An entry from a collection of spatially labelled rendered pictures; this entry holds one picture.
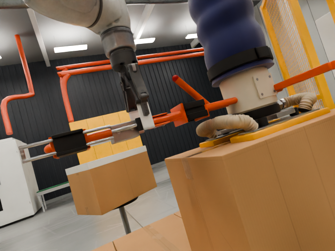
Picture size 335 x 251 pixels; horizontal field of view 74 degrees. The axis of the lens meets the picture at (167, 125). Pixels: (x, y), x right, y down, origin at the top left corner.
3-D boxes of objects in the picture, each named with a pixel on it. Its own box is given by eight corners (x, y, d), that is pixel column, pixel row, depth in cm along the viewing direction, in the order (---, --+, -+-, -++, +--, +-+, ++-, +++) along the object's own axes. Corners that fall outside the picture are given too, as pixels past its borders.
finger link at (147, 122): (146, 102, 58) (147, 101, 58) (154, 127, 58) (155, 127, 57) (136, 104, 57) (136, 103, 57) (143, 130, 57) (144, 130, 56)
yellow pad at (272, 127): (303, 118, 81) (298, 105, 81) (331, 112, 72) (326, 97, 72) (231, 144, 68) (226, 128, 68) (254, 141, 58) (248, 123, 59)
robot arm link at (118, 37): (128, 42, 69) (133, 60, 69) (98, 45, 66) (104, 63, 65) (135, 25, 61) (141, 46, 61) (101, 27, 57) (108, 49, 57)
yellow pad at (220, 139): (263, 126, 98) (259, 116, 99) (282, 122, 89) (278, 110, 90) (200, 148, 85) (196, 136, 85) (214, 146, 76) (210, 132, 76)
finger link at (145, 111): (143, 95, 58) (146, 92, 55) (148, 114, 57) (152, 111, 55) (137, 96, 57) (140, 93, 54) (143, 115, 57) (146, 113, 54)
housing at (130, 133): (134, 138, 65) (130, 123, 65) (140, 135, 59) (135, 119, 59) (111, 145, 62) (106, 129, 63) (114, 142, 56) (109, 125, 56)
